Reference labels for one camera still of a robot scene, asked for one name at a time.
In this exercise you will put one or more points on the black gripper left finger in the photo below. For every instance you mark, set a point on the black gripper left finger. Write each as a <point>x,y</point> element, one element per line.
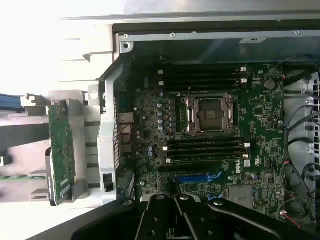
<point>155,220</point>

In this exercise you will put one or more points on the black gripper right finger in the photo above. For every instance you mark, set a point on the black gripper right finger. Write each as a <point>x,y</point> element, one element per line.
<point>200,220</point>

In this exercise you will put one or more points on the blue expansion slot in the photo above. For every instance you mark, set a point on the blue expansion slot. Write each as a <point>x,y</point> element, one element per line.
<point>192,178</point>

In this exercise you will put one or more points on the long black expansion slot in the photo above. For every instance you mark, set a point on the long black expansion slot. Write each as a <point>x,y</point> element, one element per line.
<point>182,169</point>

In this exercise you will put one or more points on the green motherboard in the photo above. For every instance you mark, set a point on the green motherboard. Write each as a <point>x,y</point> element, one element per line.
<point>262,140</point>

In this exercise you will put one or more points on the metal CPU socket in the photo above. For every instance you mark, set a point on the metal CPU socket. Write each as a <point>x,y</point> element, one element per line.
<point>210,115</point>

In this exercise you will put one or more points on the black open PC case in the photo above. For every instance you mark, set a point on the black open PC case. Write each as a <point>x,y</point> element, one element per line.
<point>107,125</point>

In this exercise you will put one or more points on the grey parts rack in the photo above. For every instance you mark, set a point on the grey parts rack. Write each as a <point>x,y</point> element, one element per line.
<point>80,100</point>

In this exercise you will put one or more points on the green RAM stick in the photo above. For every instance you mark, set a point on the green RAM stick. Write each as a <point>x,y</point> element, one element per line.
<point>15,178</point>

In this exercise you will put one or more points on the metal drive cage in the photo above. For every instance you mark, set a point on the metal drive cage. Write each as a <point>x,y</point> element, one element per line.
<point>297,105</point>

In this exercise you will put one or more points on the silver coin battery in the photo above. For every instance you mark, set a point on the silver coin battery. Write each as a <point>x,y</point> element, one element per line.
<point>269,84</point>

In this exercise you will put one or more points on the hard disk blue bracket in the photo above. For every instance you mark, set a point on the hard disk blue bracket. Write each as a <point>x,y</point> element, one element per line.
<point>8,102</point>

